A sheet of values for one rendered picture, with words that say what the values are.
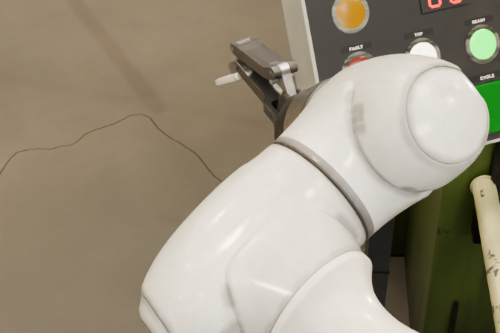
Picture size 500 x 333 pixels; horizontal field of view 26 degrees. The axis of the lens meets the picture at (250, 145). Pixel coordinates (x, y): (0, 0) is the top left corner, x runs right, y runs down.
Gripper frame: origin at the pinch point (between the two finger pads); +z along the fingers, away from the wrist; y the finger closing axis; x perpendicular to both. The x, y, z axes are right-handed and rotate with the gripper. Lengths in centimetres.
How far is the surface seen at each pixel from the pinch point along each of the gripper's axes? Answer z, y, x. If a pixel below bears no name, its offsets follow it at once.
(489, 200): 68, -31, -63
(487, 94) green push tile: 32, -8, -48
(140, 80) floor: 231, 12, -49
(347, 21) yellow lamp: 31.7, 8.6, -29.7
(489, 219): 65, -34, -60
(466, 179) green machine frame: 76, -27, -64
